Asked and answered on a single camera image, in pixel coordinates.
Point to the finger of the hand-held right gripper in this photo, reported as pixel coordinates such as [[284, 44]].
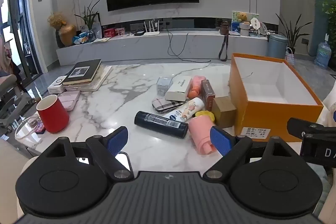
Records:
[[296, 127]]

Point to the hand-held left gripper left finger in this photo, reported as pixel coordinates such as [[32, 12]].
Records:
[[118, 140]]

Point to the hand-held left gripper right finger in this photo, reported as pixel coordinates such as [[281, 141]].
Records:
[[220, 141]]

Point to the pink bottle with yellow cap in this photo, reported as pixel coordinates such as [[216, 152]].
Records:
[[200, 134]]

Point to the orange cardboard box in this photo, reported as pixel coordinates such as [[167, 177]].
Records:
[[265, 119]]

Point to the white glasses case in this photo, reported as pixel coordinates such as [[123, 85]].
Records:
[[178, 88]]

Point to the person's right forearm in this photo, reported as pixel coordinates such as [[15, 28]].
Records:
[[328, 108]]

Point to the small brown cardboard box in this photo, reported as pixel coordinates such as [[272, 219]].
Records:
[[223, 111]]

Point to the white lotion bottle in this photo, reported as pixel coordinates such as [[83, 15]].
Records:
[[187, 109]]

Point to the black cylindrical bottle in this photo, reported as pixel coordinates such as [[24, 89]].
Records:
[[160, 123]]

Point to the red-brown slim box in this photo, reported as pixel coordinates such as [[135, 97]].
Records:
[[208, 94]]

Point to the pink and orange bottle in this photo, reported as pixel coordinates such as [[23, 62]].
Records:
[[195, 87]]

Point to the plaid case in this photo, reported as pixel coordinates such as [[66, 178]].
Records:
[[166, 105]]

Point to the white book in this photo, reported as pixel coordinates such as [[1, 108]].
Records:
[[98, 81]]

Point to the pink flat case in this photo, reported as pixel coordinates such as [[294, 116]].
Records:
[[69, 99]]

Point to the red cup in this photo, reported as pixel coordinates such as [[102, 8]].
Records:
[[52, 116]]

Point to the pastel woven bag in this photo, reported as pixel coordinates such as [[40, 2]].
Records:
[[290, 57]]

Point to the clear plastic box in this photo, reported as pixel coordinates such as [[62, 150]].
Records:
[[164, 85]]

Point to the blue water jug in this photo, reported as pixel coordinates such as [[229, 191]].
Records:
[[323, 56]]

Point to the black book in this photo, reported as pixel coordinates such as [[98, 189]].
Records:
[[82, 70]]

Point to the grey-blue trash can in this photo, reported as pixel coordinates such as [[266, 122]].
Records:
[[276, 47]]

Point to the small white box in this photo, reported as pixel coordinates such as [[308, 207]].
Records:
[[56, 85]]

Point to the tall-leaf potted plant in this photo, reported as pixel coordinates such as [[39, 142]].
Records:
[[292, 35]]

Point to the clear glass dish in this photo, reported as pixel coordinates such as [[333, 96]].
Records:
[[25, 130]]

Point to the marble television stand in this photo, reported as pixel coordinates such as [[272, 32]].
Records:
[[147, 47]]

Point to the red box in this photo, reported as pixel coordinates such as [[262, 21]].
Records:
[[109, 33]]

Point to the blue snack bag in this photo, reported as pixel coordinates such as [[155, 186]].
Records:
[[80, 38]]

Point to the white round fan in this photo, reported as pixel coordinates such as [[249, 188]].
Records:
[[256, 23]]

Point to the white tape rolls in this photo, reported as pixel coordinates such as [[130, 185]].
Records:
[[245, 28]]

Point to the grey chair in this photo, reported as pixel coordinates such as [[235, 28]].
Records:
[[13, 100]]

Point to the white router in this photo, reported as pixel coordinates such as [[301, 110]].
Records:
[[151, 32]]

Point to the gold vase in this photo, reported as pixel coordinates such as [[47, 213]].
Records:
[[67, 35]]

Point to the blue box with teddy bear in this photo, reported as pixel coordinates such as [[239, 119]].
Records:
[[237, 20]]

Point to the green leafy potted plant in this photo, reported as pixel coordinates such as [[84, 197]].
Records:
[[89, 15]]

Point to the dried yellow flowers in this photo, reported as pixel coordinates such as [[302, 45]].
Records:
[[56, 19]]

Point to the dark glass door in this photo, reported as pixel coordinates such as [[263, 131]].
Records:
[[21, 29]]

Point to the brown camera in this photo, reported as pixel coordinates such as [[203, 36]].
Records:
[[224, 27]]

